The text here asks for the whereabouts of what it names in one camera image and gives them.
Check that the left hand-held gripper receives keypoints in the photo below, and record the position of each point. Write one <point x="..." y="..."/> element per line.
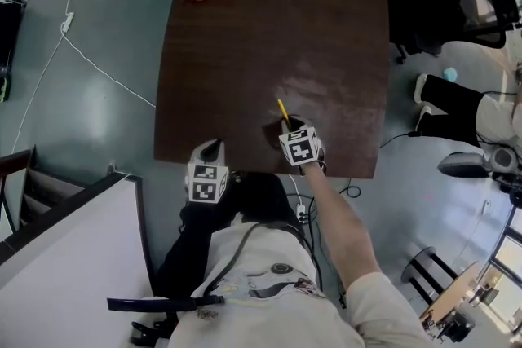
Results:
<point x="202" y="185"/>

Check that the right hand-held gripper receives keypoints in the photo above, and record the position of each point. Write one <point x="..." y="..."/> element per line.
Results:
<point x="300" y="148"/>

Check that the yellow utility knife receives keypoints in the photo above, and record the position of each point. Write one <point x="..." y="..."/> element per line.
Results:
<point x="283" y="110"/>

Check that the person's right forearm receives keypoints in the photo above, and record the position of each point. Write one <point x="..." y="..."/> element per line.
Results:
<point x="342" y="224"/>

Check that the person's black trousers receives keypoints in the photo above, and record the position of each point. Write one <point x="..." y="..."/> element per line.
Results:
<point x="228" y="228"/>

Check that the small white power strip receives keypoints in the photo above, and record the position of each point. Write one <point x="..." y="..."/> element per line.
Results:
<point x="301" y="212"/>

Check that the person's white shirt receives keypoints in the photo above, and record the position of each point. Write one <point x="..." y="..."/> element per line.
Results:
<point x="269" y="297"/>

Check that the light blue small object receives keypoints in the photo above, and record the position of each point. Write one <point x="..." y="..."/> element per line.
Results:
<point x="450" y="74"/>

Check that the dark wooden staircase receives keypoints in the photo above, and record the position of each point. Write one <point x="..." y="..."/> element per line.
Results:
<point x="36" y="191"/>

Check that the grey office chair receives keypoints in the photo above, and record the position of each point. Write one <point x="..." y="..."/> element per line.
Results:
<point x="469" y="165"/>

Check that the white partition panel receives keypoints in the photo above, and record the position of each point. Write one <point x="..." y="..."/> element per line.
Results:
<point x="69" y="269"/>

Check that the black mesh office chair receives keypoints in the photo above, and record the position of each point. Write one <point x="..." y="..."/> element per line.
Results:
<point x="465" y="8"/>

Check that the black equipment case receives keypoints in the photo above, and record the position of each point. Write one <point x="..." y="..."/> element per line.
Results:
<point x="8" y="49"/>

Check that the round wooden table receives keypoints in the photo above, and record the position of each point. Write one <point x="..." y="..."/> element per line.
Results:
<point x="456" y="297"/>

